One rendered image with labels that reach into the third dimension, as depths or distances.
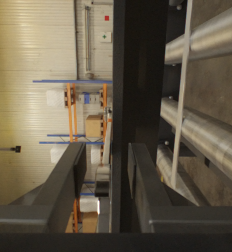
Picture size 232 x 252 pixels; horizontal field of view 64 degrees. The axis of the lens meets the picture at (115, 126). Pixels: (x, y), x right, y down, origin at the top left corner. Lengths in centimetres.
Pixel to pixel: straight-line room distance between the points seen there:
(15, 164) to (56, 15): 786
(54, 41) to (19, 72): 225
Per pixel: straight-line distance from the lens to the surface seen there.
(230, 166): 47
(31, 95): 1015
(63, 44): 962
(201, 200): 76
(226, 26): 53
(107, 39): 921
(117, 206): 21
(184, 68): 71
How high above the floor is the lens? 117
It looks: 1 degrees down
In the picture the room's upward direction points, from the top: 89 degrees counter-clockwise
